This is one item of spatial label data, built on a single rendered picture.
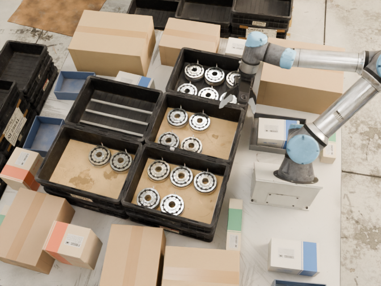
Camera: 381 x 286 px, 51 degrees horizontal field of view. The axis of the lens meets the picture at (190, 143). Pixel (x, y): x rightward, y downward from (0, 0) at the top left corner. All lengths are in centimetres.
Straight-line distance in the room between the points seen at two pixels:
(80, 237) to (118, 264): 18
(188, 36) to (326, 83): 78
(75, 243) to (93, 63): 105
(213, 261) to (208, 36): 122
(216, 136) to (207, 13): 142
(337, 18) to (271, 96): 180
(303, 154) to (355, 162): 144
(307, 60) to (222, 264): 87
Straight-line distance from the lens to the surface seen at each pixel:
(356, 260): 269
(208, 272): 163
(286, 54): 153
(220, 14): 310
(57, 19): 386
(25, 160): 199
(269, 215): 189
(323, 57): 166
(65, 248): 168
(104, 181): 184
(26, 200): 189
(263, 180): 167
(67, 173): 191
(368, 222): 280
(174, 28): 231
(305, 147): 153
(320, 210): 195
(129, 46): 219
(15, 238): 184
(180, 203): 172
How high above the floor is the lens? 246
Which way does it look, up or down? 60 degrees down
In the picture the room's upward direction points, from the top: 4 degrees counter-clockwise
